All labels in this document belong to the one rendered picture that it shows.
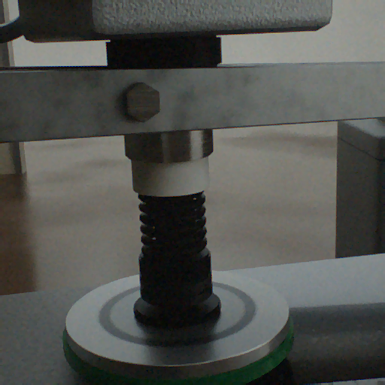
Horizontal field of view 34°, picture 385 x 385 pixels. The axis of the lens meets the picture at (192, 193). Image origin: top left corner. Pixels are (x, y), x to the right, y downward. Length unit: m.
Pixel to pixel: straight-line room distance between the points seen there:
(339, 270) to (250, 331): 0.29
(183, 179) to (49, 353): 0.24
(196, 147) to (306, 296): 0.29
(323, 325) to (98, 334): 0.24
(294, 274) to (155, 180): 0.33
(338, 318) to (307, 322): 0.04
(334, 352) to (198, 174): 0.22
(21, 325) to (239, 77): 0.38
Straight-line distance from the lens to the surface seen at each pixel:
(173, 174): 0.53
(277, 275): 0.81
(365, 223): 1.74
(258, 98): 0.53
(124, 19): 0.43
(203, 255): 0.58
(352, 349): 0.64
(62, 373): 0.62
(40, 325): 0.72
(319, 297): 0.75
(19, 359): 0.66
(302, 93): 0.56
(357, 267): 0.85
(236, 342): 0.55
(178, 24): 0.44
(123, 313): 0.61
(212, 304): 0.60
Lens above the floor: 1.10
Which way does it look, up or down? 14 degrees down
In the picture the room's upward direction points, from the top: 2 degrees counter-clockwise
